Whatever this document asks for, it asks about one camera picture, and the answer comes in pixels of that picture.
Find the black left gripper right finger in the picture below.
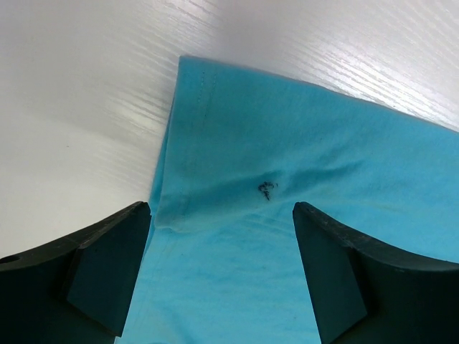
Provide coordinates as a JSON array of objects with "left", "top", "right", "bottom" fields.
[{"left": 293, "top": 202, "right": 458, "bottom": 343}]

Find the turquoise t-shirt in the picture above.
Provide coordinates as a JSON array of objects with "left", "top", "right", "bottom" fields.
[{"left": 121, "top": 57, "right": 458, "bottom": 343}]

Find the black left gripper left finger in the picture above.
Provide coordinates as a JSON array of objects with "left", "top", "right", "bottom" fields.
[{"left": 1, "top": 201, "right": 151, "bottom": 343}]

